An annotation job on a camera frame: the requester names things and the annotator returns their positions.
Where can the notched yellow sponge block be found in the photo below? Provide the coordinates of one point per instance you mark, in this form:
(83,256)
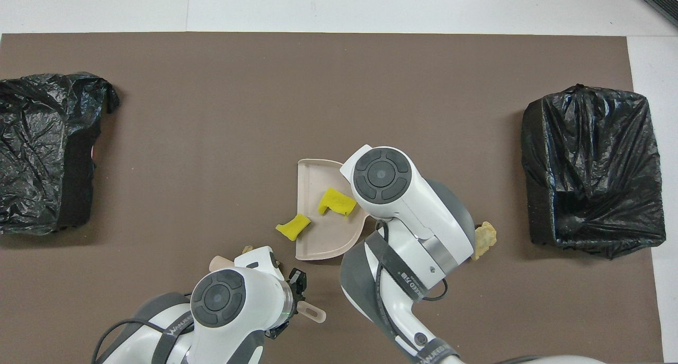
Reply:
(336,200)

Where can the open black bag-lined bin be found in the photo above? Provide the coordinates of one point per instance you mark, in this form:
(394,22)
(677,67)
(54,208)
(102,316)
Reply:
(593,157)

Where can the pale bread chunk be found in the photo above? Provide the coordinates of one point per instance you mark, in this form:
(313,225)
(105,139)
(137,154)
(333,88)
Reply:
(486,237)

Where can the curved yellow sponge piece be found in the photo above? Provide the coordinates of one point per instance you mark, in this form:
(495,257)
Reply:
(292,227)

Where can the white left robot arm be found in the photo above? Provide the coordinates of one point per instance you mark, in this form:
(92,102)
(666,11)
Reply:
(238,300)

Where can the black bag-covered bin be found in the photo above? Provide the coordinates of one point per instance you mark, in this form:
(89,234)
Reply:
(37,152)

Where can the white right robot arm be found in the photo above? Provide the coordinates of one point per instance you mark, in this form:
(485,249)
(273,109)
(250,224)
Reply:
(424,210)

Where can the brown table mat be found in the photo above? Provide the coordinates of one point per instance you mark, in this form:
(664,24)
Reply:
(212,141)

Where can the beige plastic dustpan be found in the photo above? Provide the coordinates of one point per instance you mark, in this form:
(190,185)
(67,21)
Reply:
(328,237)

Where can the beige hand brush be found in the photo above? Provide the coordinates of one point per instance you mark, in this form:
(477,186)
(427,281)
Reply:
(312,312)

